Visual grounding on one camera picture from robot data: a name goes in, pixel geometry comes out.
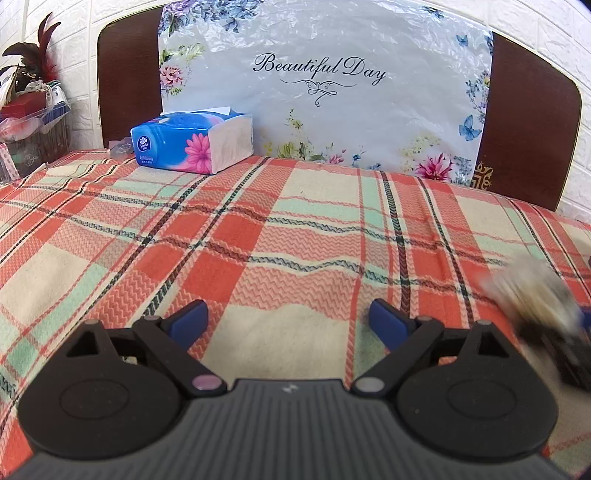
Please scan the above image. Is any bag of white beads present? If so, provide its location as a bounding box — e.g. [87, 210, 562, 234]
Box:
[479, 256, 583, 335]

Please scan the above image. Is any red plaid bed sheet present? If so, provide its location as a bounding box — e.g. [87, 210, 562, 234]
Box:
[1, 151, 590, 475]

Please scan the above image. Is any dark brown wooden headboard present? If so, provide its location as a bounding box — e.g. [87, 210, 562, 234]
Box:
[97, 7, 582, 210]

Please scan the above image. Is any blue tissue pack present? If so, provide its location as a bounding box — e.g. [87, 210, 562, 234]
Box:
[130, 107, 253, 175]

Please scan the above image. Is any floral plastic pillow bag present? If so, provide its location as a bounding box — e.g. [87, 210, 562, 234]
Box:
[157, 1, 494, 185]

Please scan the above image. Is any basket with feathers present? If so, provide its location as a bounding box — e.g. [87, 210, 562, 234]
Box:
[1, 18, 71, 183]

